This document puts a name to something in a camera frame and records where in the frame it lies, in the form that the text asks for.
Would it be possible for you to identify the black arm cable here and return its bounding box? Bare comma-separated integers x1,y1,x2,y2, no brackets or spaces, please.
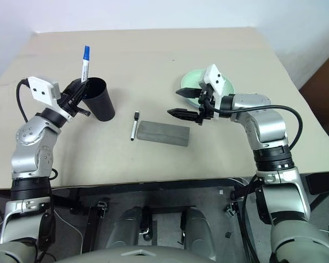
207,101,303,263
15,78,58,258

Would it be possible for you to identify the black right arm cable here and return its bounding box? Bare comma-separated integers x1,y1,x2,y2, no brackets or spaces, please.
207,101,303,263

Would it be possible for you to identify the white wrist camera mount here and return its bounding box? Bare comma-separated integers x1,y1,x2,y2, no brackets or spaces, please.
27,76,62,106
198,64,228,120

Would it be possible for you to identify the black table frame bar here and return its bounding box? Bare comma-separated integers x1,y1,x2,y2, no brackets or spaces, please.
230,177,264,263
50,188,108,253

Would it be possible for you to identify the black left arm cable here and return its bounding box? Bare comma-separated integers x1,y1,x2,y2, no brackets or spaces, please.
15,78,58,258

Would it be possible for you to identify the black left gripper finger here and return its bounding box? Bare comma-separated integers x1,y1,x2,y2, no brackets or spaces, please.
71,81,89,106
63,78,84,95

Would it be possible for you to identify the white floor cable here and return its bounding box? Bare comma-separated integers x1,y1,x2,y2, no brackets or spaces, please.
53,210,84,253

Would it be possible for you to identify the brown wooden cabinet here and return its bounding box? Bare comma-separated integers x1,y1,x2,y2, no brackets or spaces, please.
298,50,329,157

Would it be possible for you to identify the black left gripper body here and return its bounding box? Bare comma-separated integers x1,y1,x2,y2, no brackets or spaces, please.
57,93,90,118

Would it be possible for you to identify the blue-capped white marker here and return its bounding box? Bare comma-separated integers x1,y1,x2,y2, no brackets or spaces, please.
79,45,92,84

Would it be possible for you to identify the silver metal clamp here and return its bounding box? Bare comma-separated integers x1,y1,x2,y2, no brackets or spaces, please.
97,201,109,219
225,202,238,219

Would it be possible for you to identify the grey glasses case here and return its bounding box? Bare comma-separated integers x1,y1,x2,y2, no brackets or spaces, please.
137,120,191,148

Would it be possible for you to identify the light green plate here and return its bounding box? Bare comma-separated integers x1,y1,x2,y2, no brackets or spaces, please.
180,69,235,108

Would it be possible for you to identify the grey robot torso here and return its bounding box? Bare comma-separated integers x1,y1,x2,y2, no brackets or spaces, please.
54,245,198,263

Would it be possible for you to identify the grey rounded robot leg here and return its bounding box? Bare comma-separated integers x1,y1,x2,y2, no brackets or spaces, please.
180,207,217,261
106,207,152,249

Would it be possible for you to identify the black plastic cup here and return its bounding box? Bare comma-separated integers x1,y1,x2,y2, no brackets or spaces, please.
81,77,116,122

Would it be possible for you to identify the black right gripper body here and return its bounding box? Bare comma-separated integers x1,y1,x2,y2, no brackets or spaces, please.
196,87,218,125

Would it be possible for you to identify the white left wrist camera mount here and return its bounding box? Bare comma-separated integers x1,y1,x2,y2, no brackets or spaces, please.
27,76,62,106

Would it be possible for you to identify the black-capped white marker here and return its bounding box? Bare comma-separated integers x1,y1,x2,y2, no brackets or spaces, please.
130,111,141,142

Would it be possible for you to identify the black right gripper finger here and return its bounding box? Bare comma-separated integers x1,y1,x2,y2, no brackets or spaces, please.
167,108,200,123
175,88,202,99

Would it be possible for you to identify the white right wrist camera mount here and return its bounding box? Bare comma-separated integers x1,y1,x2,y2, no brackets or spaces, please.
198,64,228,120

